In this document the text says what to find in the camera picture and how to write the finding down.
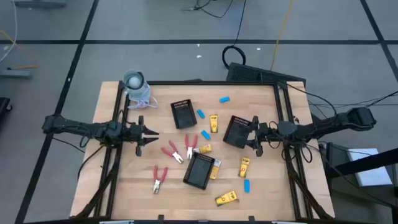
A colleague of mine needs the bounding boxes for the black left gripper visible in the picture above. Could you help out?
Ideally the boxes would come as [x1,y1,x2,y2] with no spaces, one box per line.
[127,115,160,157]

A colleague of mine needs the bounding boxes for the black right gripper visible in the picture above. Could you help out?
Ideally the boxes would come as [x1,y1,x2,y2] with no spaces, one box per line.
[244,116,275,157]

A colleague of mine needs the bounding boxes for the black slotted plastic basket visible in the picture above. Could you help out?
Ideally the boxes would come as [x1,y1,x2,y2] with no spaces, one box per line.
[223,114,253,149]
[182,151,216,190]
[170,98,198,130]

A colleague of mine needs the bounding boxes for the red-handled pliers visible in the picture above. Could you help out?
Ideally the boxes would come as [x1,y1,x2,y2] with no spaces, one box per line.
[152,164,169,195]
[184,133,199,160]
[160,139,185,165]

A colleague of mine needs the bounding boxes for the yellow crayon box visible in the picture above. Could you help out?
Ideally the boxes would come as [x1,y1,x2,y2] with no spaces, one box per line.
[214,190,239,207]
[209,158,222,180]
[193,144,213,155]
[238,157,251,179]
[209,114,219,134]

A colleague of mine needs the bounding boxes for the pale cylindrical container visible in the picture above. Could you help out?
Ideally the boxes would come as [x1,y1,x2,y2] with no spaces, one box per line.
[123,69,152,102]

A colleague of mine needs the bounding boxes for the black perforated panel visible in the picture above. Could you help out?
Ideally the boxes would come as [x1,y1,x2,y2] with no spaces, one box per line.
[225,62,307,86]

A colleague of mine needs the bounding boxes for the black stand beam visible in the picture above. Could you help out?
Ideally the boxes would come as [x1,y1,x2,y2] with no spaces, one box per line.
[326,147,398,179]

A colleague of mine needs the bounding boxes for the white booklet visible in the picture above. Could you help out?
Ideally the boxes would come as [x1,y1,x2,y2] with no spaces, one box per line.
[346,147,393,187]

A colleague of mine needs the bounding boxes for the grey desk foot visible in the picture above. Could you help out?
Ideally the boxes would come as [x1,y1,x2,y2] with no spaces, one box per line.
[14,0,68,8]
[0,68,32,79]

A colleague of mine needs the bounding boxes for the black floor object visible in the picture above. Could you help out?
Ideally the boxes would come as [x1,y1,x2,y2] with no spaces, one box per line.
[0,96,13,125]

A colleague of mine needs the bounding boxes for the black aluminium table frame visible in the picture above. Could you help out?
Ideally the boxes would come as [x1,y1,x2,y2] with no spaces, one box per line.
[70,80,335,222]

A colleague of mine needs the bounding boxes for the black coiled floor cable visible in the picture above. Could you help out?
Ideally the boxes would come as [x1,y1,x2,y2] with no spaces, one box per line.
[221,0,248,70]

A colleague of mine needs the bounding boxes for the yellow hanging cable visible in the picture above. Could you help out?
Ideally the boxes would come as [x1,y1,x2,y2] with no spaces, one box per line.
[269,0,295,72]

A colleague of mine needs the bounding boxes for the white floor cable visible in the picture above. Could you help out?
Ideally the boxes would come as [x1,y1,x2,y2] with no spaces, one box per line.
[0,0,18,63]

